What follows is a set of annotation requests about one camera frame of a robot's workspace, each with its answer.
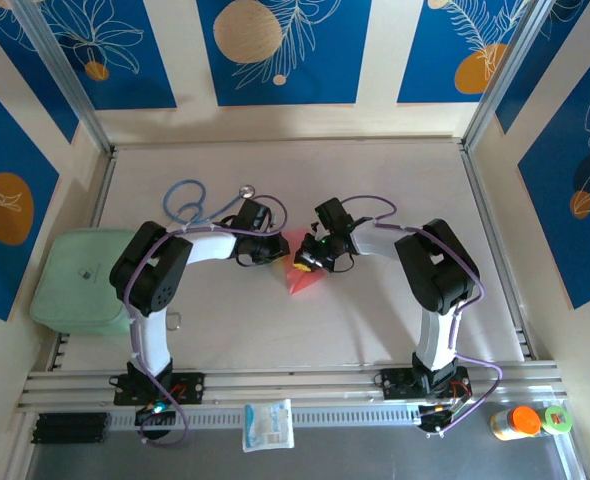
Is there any aluminium table side rail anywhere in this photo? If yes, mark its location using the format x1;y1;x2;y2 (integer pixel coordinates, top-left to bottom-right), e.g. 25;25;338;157
49;149;119;374
459;142;539;361

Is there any aluminium frame post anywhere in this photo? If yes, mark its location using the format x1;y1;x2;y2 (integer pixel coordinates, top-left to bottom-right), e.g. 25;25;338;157
12;0;116;154
462;0;551;154

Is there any grey slotted cable duct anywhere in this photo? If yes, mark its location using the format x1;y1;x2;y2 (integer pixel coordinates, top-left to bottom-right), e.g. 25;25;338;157
107;405;422;431

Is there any jar with orange lid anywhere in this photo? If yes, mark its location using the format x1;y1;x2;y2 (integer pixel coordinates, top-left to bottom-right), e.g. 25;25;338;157
490;405;543;441

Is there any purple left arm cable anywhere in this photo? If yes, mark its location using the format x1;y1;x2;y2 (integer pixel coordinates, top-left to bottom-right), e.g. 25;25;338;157
124;194;290;449

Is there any green-capped bottle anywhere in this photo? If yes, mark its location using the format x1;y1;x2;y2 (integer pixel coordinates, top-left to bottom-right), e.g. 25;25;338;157
542;404;575;434

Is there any blue stethoscope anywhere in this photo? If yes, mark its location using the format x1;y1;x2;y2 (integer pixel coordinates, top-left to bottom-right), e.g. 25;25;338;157
157;180;256;236

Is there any black ribbed block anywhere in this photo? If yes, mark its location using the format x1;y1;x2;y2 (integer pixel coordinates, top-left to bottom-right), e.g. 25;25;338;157
31;412;110;445

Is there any aluminium frame rail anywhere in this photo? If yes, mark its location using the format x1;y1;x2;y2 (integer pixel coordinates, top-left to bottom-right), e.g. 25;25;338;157
17;360;569;414

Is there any blue floral wall panel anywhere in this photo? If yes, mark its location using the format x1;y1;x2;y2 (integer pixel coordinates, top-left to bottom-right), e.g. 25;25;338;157
29;0;178;112
0;72;61;322
0;0;80;145
196;0;374;107
494;0;590;134
517;49;590;310
397;0;532;105

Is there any light green zip pouch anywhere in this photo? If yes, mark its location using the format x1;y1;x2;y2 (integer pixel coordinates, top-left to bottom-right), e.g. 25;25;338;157
29;228;144;337

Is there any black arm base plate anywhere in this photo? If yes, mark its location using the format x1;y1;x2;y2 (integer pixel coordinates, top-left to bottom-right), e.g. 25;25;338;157
110;370;207;407
374;367;475;401

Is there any black controller board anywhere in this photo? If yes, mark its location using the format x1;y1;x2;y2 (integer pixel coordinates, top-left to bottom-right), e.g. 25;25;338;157
417;403;459;437
134;403;177;441

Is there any white plastic gauze packet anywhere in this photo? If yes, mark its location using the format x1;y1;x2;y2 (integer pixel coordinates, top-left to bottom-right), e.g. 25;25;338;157
243;398;295;454

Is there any pink cloth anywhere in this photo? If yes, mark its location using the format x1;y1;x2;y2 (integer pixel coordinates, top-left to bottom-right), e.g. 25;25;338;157
282;229;324;296

